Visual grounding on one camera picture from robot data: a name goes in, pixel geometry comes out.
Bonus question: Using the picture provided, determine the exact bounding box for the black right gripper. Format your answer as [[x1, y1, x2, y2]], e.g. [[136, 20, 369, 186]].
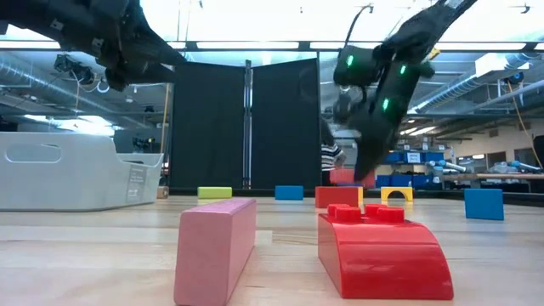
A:
[[354, 49, 435, 182]]

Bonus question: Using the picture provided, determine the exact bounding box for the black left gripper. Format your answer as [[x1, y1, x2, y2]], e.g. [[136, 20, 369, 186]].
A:
[[91, 8, 189, 93]]

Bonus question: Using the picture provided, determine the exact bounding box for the yellow arch block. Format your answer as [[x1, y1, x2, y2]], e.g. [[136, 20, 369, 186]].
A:
[[380, 185, 414, 204]]

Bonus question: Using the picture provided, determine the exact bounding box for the red wooden bar block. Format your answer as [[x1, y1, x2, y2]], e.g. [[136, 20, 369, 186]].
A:
[[314, 185, 360, 209]]

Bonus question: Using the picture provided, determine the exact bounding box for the blue wooden block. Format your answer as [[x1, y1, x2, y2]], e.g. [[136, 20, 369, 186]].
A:
[[275, 184, 305, 201], [463, 188, 505, 221]]

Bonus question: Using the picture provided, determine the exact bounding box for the lime green wooden block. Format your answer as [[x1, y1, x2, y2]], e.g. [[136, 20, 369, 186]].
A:
[[196, 185, 234, 201]]

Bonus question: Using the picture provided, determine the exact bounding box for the person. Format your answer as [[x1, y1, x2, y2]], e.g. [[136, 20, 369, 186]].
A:
[[320, 118, 346, 187]]

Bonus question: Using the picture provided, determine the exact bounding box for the shelf with blue bins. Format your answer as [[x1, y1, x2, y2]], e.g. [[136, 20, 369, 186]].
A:
[[376, 146, 447, 190]]

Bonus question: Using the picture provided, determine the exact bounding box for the red studded curved brick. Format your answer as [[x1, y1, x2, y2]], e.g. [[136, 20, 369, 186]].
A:
[[317, 203, 455, 301]]

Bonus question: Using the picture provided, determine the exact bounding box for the black folding partition screen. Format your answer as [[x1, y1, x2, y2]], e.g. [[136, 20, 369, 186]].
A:
[[168, 58, 323, 190]]

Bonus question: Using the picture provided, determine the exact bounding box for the background wooden table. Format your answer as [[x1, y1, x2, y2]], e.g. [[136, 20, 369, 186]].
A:
[[441, 172, 544, 195]]

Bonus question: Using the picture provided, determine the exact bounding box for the grey plastic bin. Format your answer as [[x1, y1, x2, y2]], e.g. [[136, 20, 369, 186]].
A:
[[0, 131, 165, 213]]

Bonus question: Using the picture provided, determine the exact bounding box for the long pink wooden block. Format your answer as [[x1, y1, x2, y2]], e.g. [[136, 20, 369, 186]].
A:
[[173, 196, 258, 306]]

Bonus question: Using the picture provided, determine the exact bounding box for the yellow hanging strap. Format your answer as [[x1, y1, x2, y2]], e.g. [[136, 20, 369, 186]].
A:
[[160, 82, 172, 154]]

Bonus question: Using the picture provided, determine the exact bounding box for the white coiled cable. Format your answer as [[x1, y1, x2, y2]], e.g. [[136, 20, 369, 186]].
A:
[[80, 77, 111, 94]]

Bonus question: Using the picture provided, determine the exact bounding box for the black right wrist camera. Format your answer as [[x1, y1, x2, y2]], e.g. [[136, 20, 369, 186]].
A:
[[332, 45, 384, 88]]

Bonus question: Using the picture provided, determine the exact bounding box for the ribbed silver ventilation duct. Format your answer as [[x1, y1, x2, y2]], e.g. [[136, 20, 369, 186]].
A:
[[0, 54, 141, 128]]

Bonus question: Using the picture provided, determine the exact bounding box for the black right camera cable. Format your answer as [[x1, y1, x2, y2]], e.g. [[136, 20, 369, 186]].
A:
[[343, 3, 375, 48]]

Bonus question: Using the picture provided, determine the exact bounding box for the yellow hanging cable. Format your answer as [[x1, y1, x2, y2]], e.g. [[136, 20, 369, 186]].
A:
[[507, 80, 544, 169]]

